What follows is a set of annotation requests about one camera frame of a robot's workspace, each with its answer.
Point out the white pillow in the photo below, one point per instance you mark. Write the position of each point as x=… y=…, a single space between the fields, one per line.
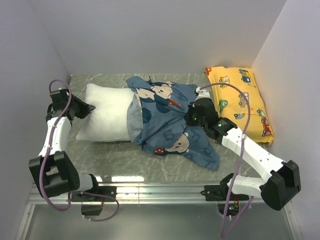
x=108 y=121

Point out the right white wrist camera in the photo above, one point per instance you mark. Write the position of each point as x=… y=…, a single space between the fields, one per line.
x=202 y=93

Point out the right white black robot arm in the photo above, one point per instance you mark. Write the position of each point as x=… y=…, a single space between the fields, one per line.
x=278 y=182

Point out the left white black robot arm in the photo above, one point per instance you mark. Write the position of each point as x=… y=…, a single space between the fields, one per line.
x=53 y=172

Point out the aluminium mounting rail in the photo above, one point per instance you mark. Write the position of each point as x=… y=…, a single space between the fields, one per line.
x=158 y=193

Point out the blue cartoon mouse pillowcase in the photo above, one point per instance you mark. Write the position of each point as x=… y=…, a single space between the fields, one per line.
x=155 y=122

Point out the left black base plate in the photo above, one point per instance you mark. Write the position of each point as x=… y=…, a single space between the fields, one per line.
x=101 y=194

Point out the yellow car print pillow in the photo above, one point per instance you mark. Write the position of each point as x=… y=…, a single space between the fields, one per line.
x=235 y=86

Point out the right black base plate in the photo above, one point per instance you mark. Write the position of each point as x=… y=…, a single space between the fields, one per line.
x=218 y=193

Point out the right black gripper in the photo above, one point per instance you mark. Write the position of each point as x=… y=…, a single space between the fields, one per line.
x=188 y=116

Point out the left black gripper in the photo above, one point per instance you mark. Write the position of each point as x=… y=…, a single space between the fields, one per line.
x=85 y=108

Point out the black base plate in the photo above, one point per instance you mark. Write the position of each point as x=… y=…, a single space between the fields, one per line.
x=101 y=194
x=218 y=193

